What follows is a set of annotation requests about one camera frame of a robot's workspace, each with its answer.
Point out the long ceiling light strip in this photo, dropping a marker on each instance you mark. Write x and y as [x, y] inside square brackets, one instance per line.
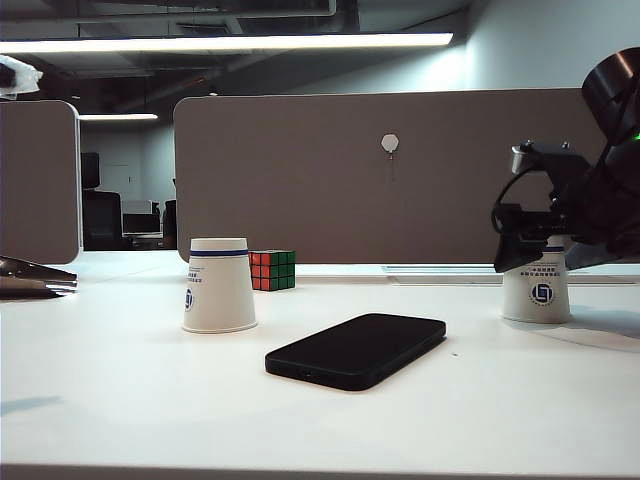
[225, 44]

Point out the rubik's cube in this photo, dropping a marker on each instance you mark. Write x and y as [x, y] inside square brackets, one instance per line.
[272, 270]

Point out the black smartphone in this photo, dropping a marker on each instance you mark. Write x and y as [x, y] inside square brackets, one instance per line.
[355, 352]

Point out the black office chair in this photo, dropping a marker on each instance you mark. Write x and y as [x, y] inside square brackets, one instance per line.
[100, 215]

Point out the silver metallic flat object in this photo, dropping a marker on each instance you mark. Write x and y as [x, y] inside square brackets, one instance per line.
[30, 280]

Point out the white hexagonal wall hook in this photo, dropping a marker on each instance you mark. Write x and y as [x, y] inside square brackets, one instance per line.
[389, 144]

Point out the white paper cup blue logo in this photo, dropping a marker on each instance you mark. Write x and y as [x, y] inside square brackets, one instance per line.
[220, 300]
[537, 295]

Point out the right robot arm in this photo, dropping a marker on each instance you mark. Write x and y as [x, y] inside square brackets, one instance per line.
[612, 90]

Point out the wide brown desk partition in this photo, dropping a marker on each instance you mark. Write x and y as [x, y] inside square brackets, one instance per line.
[350, 200]

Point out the narrow brown desk partition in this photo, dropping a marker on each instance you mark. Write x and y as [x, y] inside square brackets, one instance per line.
[35, 185]

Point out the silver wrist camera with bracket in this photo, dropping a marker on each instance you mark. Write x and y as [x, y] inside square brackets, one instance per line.
[550, 155]

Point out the short ceiling light strip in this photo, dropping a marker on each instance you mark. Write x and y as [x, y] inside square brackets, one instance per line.
[117, 117]

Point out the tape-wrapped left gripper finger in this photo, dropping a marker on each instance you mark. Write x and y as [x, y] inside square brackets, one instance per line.
[17, 75]

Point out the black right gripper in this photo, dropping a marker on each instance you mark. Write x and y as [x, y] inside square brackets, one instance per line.
[600, 210]

